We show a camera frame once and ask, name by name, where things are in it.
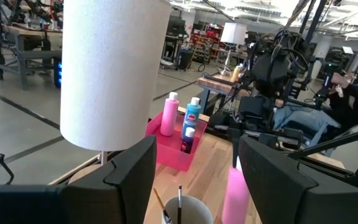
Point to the square-shade white table lamp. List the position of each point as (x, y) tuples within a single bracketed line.
[(233, 32)]

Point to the red parts shelf rack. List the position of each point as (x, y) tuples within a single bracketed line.
[(208, 43)]

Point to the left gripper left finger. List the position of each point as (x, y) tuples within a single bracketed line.
[(120, 193)]

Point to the wooden background table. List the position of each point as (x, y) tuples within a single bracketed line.
[(216, 84)]

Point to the pink plastic tray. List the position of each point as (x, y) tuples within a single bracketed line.
[(169, 155)]

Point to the small purple paint bottle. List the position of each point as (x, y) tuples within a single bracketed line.
[(187, 141)]

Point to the black computer tower blue lights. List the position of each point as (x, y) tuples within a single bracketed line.
[(57, 73)]

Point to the wooden-top workbench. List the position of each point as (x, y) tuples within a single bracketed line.
[(26, 56)]

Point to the black paintbrush silver ferrule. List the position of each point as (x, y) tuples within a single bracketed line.
[(179, 205)]

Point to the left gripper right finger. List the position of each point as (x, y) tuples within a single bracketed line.
[(284, 193)]

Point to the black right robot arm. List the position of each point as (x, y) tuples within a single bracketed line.
[(272, 74)]

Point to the black trash bin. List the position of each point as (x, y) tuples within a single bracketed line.
[(186, 59)]

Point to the yellow squeeze bottle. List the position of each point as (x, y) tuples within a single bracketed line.
[(236, 74)]

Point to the beige paper cup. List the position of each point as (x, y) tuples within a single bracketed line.
[(194, 214)]

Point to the white table lamp wooden base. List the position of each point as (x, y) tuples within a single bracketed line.
[(113, 77)]

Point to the large light pink paint bottle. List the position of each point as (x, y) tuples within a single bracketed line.
[(235, 196)]

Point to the large teal paint bottle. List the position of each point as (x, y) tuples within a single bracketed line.
[(192, 115)]

